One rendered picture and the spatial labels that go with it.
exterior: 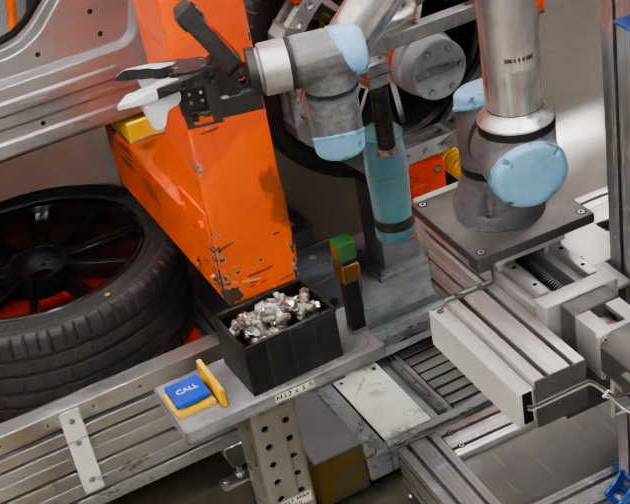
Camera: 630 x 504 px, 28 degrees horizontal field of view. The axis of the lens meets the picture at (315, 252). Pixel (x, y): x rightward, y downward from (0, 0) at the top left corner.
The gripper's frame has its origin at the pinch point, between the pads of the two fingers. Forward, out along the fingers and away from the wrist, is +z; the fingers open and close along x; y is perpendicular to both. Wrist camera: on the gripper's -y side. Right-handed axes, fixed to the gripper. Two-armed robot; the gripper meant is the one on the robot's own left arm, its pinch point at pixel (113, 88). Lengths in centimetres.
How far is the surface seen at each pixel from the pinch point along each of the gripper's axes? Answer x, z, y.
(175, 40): 50, -10, 7
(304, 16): 75, -36, 14
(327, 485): 56, -20, 111
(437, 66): 68, -60, 29
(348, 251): 46, -33, 54
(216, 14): 52, -18, 5
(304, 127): 76, -32, 38
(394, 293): 94, -47, 89
